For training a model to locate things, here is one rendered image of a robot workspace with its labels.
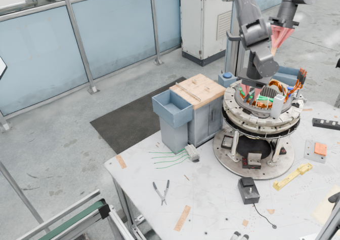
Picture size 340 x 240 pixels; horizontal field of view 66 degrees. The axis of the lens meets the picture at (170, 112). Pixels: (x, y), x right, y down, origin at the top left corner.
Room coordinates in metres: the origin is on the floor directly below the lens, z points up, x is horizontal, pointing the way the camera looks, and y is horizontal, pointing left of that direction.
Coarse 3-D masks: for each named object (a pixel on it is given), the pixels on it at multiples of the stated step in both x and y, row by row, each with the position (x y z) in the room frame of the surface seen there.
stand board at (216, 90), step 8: (200, 80) 1.10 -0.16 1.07; (208, 80) 1.09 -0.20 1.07; (176, 88) 1.04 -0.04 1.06; (192, 88) 1.03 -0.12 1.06; (200, 88) 1.03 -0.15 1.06; (216, 88) 1.02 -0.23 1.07; (224, 88) 1.01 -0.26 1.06; (184, 96) 0.97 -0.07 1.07; (200, 96) 0.96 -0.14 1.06; (208, 96) 0.96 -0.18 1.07; (216, 96) 0.97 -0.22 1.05; (200, 104) 0.91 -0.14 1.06
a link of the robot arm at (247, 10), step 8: (240, 0) 0.75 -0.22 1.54; (248, 0) 0.74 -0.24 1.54; (240, 8) 0.74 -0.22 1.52; (248, 8) 0.74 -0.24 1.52; (256, 8) 0.74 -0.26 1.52; (240, 16) 0.74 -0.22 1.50; (248, 16) 0.73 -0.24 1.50; (256, 16) 0.73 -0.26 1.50; (240, 24) 0.73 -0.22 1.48; (248, 24) 0.75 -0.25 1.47; (256, 24) 0.73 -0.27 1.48; (264, 24) 0.72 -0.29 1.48; (248, 32) 0.72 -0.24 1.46; (256, 32) 0.71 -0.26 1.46; (264, 32) 0.71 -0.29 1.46; (248, 40) 0.71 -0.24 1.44; (256, 40) 0.71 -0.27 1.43
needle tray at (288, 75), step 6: (282, 66) 1.17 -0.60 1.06; (282, 72) 1.17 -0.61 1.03; (288, 72) 1.15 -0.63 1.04; (294, 72) 1.14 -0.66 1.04; (276, 78) 1.09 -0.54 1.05; (282, 78) 1.07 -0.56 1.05; (288, 78) 1.06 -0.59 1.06; (294, 78) 1.11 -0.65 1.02; (288, 84) 1.05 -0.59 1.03; (294, 84) 1.04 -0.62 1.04
